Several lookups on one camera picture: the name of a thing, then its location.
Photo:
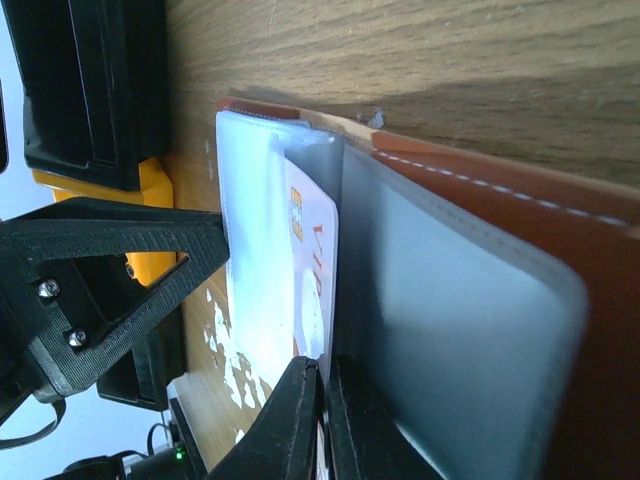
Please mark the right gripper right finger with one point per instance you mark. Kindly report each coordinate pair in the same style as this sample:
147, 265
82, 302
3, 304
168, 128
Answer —
365, 441

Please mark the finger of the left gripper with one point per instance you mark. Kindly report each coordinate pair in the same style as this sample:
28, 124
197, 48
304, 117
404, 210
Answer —
70, 308

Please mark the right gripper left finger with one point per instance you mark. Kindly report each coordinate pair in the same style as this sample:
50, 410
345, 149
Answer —
282, 441

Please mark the white VIP card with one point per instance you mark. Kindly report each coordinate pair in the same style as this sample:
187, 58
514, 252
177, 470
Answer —
313, 229

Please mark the black bin with red cards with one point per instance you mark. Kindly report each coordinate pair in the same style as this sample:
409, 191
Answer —
140, 378

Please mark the orange bin with white cards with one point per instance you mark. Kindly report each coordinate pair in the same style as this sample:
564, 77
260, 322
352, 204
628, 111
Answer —
155, 191

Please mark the black bin with teal cards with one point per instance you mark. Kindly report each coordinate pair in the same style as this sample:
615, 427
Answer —
96, 89

